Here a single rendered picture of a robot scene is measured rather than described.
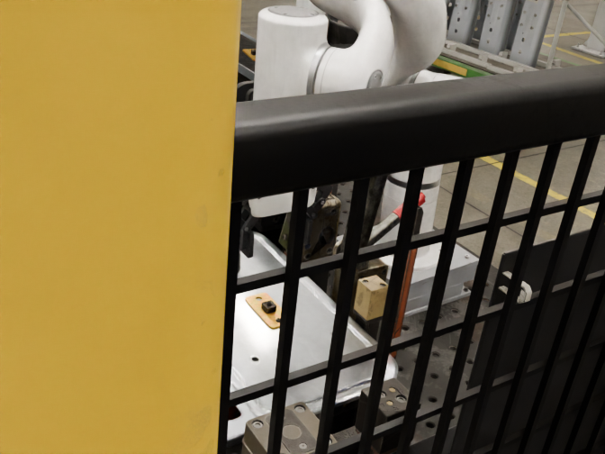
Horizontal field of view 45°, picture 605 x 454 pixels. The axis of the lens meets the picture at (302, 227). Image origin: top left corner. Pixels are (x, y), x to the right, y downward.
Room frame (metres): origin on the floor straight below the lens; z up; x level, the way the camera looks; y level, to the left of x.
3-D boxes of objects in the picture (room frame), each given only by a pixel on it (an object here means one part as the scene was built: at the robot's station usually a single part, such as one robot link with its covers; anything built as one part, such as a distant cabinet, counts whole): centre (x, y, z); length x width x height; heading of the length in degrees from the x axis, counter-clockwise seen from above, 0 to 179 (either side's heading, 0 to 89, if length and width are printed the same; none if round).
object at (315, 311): (1.27, 0.32, 1.00); 1.38 x 0.22 x 0.02; 35
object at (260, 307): (0.88, 0.04, 1.01); 0.08 x 0.04 x 0.01; 35
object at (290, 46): (0.88, 0.03, 1.37); 0.09 x 0.08 x 0.13; 68
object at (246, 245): (0.85, 0.08, 1.14); 0.03 x 0.03 x 0.07; 35
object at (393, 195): (1.47, -0.23, 0.88); 0.19 x 0.19 x 0.18
